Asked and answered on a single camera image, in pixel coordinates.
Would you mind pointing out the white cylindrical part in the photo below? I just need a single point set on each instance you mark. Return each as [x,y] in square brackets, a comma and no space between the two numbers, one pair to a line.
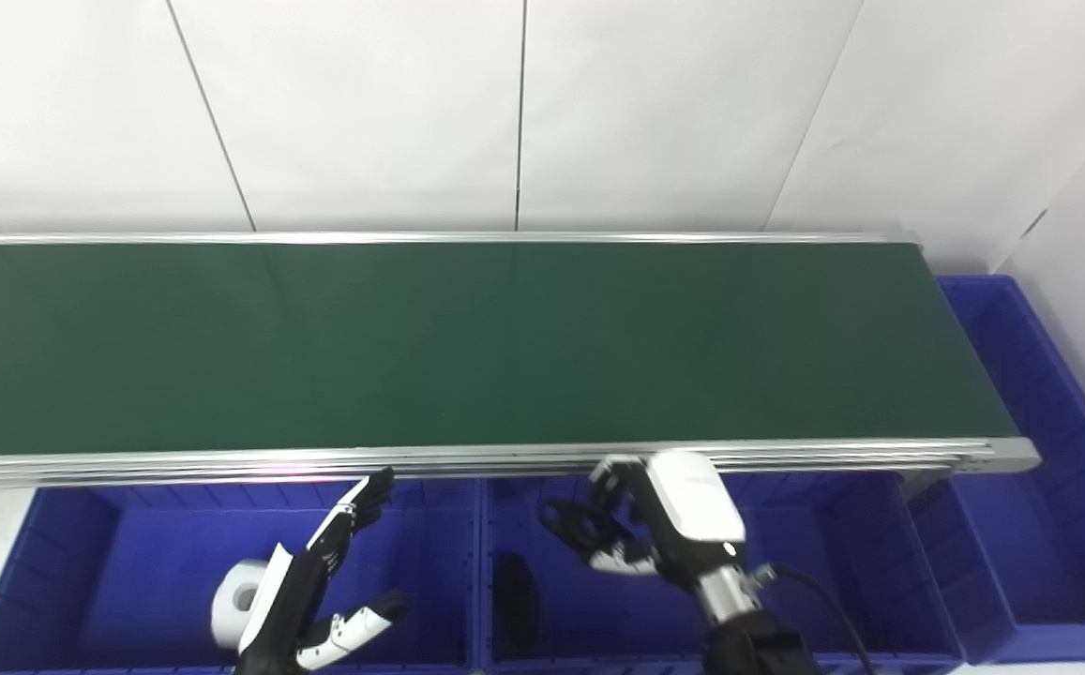
[228,600]

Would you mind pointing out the black flange part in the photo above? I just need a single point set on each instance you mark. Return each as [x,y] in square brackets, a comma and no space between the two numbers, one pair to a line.
[572,525]

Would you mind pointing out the green conveyor belt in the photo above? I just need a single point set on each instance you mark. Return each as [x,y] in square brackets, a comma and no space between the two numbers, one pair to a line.
[458,347]
[223,464]

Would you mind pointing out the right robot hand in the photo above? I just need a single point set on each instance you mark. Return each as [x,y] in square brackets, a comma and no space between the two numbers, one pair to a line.
[683,511]

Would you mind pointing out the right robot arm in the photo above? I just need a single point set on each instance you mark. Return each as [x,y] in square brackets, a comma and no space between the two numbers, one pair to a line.
[753,637]

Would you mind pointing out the blue plastic bin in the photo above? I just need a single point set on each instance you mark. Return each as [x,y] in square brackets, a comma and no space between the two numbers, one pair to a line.
[833,581]
[129,562]
[1048,562]

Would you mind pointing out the black oblong part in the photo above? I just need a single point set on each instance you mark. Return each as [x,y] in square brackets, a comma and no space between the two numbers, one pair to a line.
[516,605]

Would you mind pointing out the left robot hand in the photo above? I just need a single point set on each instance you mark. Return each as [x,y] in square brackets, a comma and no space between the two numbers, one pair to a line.
[284,600]

